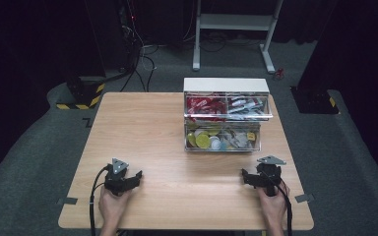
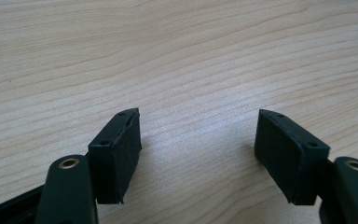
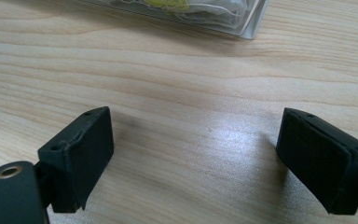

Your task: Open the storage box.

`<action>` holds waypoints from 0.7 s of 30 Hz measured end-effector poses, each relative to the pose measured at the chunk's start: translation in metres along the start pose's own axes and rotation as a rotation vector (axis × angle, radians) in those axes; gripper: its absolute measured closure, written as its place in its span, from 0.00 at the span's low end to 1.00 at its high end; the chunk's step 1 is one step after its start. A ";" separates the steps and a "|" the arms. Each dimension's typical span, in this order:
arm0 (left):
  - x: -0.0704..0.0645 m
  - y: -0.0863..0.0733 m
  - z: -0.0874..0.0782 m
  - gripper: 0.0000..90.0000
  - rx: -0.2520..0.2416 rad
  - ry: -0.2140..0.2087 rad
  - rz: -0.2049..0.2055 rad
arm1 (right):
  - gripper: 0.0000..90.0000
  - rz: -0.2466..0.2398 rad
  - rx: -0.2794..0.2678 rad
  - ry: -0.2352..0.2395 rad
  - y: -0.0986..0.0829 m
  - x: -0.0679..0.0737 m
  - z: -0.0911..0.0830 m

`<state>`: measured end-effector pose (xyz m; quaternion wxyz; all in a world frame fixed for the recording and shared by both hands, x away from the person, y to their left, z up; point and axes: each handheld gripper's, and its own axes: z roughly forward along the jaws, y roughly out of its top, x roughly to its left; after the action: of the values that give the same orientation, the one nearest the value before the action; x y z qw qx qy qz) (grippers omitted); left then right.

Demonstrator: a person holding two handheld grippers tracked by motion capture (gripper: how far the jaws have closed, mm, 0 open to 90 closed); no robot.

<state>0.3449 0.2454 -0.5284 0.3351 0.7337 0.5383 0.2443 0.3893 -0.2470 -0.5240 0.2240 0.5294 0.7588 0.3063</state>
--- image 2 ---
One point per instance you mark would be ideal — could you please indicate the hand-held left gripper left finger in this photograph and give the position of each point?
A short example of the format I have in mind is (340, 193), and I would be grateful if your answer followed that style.
(115, 161)

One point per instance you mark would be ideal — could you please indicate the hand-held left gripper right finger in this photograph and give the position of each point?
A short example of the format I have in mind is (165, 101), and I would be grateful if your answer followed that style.
(287, 161)

